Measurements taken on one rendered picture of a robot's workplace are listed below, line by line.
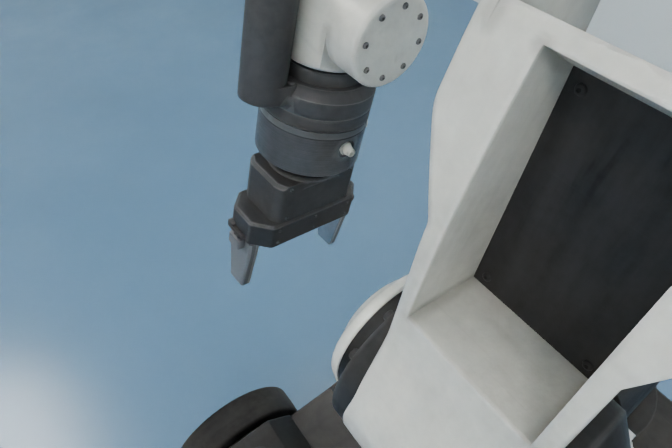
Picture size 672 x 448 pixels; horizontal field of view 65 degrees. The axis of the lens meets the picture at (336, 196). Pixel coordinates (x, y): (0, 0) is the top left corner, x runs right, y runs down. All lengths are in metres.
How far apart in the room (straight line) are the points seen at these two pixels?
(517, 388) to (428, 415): 0.06
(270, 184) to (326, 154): 0.06
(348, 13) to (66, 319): 1.03
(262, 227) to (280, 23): 0.18
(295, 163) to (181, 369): 0.76
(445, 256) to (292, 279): 0.92
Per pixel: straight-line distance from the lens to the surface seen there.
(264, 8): 0.34
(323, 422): 0.85
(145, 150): 1.54
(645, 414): 0.95
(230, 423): 0.84
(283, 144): 0.40
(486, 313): 0.31
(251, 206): 0.46
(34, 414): 1.17
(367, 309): 0.37
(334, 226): 0.54
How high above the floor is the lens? 0.97
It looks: 47 degrees down
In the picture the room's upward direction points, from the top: straight up
